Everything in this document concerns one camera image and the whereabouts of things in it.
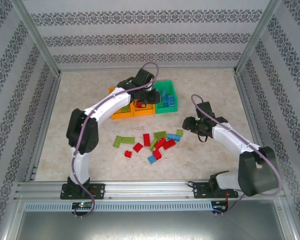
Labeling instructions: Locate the aluminium frame leg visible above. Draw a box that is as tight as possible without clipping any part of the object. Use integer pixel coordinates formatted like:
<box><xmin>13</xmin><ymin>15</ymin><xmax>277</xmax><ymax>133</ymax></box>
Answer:
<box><xmin>276</xmin><ymin>198</ymin><xmax>300</xmax><ymax>240</ymax></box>
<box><xmin>0</xmin><ymin>197</ymin><xmax>25</xmax><ymax>240</ymax></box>

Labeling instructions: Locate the aluminium frame floor rail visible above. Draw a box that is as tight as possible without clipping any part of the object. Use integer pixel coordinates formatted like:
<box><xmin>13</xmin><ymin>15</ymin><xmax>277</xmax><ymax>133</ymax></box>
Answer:
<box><xmin>233</xmin><ymin>71</ymin><xmax>266</xmax><ymax>153</ymax></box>
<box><xmin>24</xmin><ymin>73</ymin><xmax>63</xmax><ymax>182</ymax></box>

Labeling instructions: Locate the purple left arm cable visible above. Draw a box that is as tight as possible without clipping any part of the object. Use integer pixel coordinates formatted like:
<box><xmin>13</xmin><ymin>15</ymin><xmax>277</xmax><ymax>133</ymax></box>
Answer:
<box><xmin>72</xmin><ymin>61</ymin><xmax>160</xmax><ymax>220</ymax></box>

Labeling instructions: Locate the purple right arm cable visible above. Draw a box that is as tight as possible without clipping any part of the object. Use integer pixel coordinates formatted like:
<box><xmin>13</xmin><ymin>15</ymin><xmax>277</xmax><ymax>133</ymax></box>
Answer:
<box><xmin>191</xmin><ymin>93</ymin><xmax>283</xmax><ymax>217</ymax></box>

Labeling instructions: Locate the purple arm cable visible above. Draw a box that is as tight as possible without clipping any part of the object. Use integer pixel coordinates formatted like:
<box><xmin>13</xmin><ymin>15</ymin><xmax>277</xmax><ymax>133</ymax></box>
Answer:
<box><xmin>72</xmin><ymin>61</ymin><xmax>160</xmax><ymax>220</ymax></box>
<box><xmin>191</xmin><ymin>93</ymin><xmax>283</xmax><ymax>217</ymax></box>

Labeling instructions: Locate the small controller circuit board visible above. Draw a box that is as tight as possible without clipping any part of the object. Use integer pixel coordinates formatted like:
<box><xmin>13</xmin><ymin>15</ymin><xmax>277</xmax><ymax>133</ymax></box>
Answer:
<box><xmin>71</xmin><ymin>201</ymin><xmax>94</xmax><ymax>210</ymax></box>
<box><xmin>212</xmin><ymin>200</ymin><xmax>230</xmax><ymax>213</ymax></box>

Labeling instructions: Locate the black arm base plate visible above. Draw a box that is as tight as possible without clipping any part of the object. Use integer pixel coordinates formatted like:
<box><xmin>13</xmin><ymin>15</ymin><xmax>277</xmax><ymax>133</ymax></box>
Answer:
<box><xmin>60</xmin><ymin>183</ymin><xmax>106</xmax><ymax>200</ymax></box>
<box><xmin>192</xmin><ymin>181</ymin><xmax>239</xmax><ymax>200</ymax></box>

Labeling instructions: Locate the grey metal sheet panel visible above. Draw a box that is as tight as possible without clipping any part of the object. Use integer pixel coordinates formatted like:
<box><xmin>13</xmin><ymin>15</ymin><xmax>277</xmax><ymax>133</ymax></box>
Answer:
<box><xmin>4</xmin><ymin>211</ymin><xmax>297</xmax><ymax>240</ymax></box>

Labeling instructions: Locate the grey slotted cable duct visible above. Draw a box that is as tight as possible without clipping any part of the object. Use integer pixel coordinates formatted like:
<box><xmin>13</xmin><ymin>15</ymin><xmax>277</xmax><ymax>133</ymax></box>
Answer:
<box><xmin>23</xmin><ymin>201</ymin><xmax>214</xmax><ymax>213</ymax></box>

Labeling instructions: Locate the aluminium frame cross rail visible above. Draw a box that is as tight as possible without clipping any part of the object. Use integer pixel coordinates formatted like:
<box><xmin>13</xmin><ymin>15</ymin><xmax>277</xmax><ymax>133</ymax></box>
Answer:
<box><xmin>58</xmin><ymin>63</ymin><xmax>238</xmax><ymax>73</ymax></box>

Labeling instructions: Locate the aluminium frame post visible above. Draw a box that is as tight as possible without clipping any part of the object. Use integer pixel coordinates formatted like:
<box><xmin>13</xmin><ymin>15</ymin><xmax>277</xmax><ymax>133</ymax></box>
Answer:
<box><xmin>11</xmin><ymin>0</ymin><xmax>63</xmax><ymax>77</ymax></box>
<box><xmin>232</xmin><ymin>0</ymin><xmax>284</xmax><ymax>76</ymax></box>

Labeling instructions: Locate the green plastic bin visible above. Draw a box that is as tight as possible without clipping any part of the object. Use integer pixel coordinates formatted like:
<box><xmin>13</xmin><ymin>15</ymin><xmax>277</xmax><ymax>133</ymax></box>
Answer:
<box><xmin>152</xmin><ymin>79</ymin><xmax>179</xmax><ymax>115</ymax></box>

